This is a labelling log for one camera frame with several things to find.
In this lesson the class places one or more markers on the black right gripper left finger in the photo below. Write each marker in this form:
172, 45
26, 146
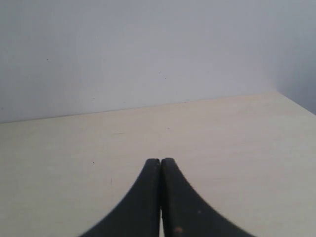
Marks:
138, 213

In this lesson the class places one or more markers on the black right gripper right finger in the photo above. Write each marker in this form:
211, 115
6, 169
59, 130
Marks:
185, 213

